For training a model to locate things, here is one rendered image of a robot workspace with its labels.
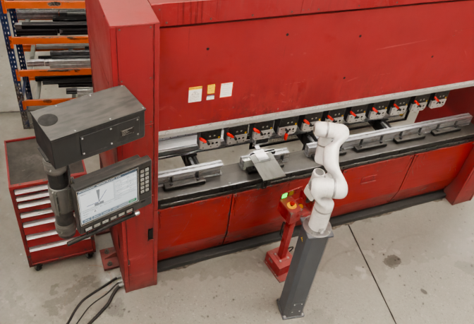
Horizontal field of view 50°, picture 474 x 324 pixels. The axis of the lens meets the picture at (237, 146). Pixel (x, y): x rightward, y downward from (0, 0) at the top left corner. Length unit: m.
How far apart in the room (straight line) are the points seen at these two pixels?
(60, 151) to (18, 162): 1.32
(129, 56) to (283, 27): 1.02
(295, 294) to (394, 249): 1.32
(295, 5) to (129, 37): 1.05
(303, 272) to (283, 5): 1.80
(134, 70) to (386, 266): 2.92
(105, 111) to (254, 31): 1.06
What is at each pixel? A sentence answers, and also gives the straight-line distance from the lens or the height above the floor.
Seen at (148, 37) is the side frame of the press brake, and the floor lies 2.22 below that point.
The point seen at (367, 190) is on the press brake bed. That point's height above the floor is 0.42.
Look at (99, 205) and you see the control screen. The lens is 2.89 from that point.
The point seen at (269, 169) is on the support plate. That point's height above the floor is 1.00.
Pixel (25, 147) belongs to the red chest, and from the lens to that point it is 3.95.
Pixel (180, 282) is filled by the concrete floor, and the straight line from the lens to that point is 4.27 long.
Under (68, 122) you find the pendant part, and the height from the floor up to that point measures 1.95.
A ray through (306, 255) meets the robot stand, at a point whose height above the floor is 0.80.
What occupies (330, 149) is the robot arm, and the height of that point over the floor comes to 1.51.
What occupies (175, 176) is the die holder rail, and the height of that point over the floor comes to 0.95.
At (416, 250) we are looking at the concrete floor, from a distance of 4.98.
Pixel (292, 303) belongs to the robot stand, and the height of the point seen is 0.22.
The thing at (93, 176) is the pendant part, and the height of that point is 1.60.
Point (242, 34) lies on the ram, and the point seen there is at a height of 2.05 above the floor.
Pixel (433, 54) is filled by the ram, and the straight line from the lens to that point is 4.14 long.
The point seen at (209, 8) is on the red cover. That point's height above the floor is 2.25.
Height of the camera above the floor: 3.55
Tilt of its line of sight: 41 degrees down
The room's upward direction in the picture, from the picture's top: 8 degrees clockwise
